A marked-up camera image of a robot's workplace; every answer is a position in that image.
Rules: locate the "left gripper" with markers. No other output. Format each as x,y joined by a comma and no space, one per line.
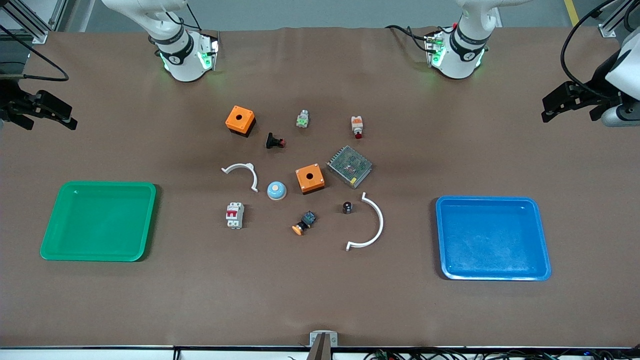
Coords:
593,84

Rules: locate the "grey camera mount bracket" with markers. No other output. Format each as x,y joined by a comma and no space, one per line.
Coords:
323,339

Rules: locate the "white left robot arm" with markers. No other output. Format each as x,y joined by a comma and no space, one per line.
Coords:
459,62

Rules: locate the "blue dome buzzer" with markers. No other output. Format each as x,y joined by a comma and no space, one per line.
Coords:
276,190

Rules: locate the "green plastic tray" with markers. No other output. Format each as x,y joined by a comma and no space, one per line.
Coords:
100,222

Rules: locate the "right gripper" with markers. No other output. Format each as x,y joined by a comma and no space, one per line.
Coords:
9,96

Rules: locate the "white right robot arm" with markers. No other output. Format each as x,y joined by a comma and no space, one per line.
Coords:
181,65

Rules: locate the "small white pipe clamp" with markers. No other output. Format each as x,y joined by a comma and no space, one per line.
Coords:
251,171

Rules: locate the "blue plastic tray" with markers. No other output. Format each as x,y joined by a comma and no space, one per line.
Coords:
492,239

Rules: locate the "white table frame rail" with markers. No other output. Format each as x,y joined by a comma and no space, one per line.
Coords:
100,355

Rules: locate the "metal mesh power supply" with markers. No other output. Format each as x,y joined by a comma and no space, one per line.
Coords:
350,166

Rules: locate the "orange button box black base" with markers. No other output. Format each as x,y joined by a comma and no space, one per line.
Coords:
309,177
238,119

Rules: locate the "orange mushroom button blue body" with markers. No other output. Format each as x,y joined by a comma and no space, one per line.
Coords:
306,221

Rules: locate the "white and red pushbutton switch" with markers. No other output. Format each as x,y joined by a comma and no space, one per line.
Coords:
357,126

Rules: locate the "white red circuit breaker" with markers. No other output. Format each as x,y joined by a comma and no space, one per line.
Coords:
235,215

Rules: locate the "green indicator switch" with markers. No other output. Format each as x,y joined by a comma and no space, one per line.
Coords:
302,120

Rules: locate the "black pushbutton with red end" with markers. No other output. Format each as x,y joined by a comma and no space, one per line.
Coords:
273,141

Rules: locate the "large white pipe clamp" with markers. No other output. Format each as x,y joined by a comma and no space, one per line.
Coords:
380,220

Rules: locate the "black cylindrical capacitor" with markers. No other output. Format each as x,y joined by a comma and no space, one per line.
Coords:
347,207

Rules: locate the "aluminium frame profile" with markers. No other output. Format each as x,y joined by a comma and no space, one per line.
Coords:
611,24
27,20

